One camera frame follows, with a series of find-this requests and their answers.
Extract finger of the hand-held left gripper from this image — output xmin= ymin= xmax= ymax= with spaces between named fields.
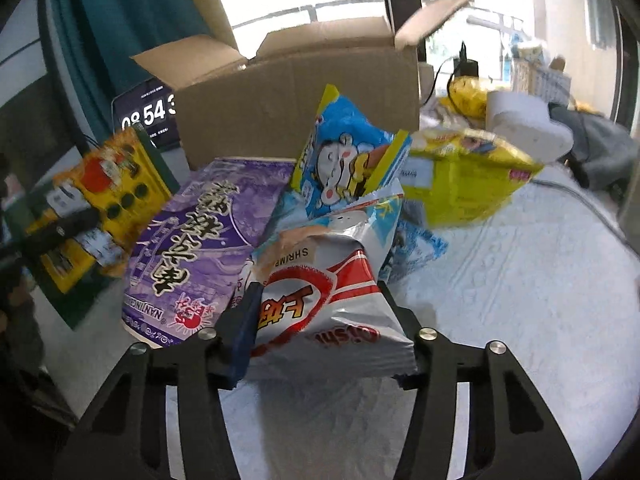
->
xmin=0 ymin=207 xmax=101 ymax=263

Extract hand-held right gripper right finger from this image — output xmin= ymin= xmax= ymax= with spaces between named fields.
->
xmin=377 ymin=280 xmax=583 ymax=480

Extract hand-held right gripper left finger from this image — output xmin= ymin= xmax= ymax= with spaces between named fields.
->
xmin=55 ymin=282 xmax=263 ymax=480

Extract white red chips packet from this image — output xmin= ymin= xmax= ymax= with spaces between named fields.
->
xmin=247 ymin=192 xmax=420 ymax=380

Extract purple snack packet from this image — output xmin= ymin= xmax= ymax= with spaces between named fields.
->
xmin=121 ymin=157 xmax=296 ymax=348

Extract lime yellow snack packet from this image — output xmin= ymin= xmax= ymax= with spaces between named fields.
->
xmin=400 ymin=127 xmax=543 ymax=228

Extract brown cardboard box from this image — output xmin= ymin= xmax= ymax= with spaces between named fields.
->
xmin=130 ymin=0 xmax=491 ymax=171

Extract small blue packet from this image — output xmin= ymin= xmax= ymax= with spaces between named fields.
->
xmin=377 ymin=210 xmax=448 ymax=286

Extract black tablet with clock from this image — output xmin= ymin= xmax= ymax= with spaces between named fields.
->
xmin=111 ymin=79 xmax=182 ymax=151

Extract blue cartoon snack packet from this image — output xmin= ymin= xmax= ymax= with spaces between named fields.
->
xmin=291 ymin=84 xmax=412 ymax=221

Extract teal curtain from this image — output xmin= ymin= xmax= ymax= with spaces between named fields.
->
xmin=47 ymin=0 xmax=211 ymax=146

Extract white paper roll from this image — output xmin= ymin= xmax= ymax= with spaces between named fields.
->
xmin=485 ymin=90 xmax=573 ymax=163

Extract yellow bag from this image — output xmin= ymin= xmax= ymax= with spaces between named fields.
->
xmin=447 ymin=76 xmax=488 ymax=120

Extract grey cloth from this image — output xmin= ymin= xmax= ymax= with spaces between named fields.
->
xmin=547 ymin=102 xmax=640 ymax=191

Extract black charger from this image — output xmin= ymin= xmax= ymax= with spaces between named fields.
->
xmin=452 ymin=42 xmax=480 ymax=78

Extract white basket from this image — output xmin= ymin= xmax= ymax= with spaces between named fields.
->
xmin=510 ymin=40 xmax=572 ymax=96

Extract white drying rack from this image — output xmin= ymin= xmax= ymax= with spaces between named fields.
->
xmin=467 ymin=12 xmax=524 ymax=37

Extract balcony railing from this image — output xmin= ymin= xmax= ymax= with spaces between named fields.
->
xmin=232 ymin=2 xmax=391 ymax=31

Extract black cable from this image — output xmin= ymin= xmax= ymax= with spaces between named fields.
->
xmin=530 ymin=175 xmax=631 ymax=246

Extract dark sliding door frame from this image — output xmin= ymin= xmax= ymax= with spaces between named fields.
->
xmin=377 ymin=0 xmax=427 ymax=66

